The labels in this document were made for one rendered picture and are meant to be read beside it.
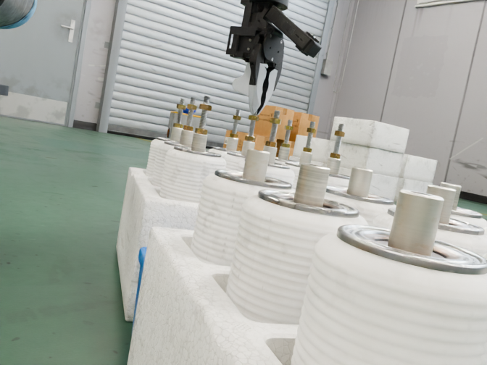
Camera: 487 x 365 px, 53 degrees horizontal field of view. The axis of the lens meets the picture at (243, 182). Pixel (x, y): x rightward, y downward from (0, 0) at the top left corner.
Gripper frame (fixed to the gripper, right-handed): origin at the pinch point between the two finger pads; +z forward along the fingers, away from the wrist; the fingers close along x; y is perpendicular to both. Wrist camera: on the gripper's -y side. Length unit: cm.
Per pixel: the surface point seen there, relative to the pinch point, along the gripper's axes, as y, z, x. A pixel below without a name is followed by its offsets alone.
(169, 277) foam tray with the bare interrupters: -24, 18, 46
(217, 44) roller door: 357, -102, -440
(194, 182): -3.9, 13.6, 20.1
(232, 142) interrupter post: 9.1, 7.3, -6.7
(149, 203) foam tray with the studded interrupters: -2.1, 17.0, 27.0
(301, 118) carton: 177, -20, -364
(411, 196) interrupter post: -43, 7, 53
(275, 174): -12.0, 10.5, 10.7
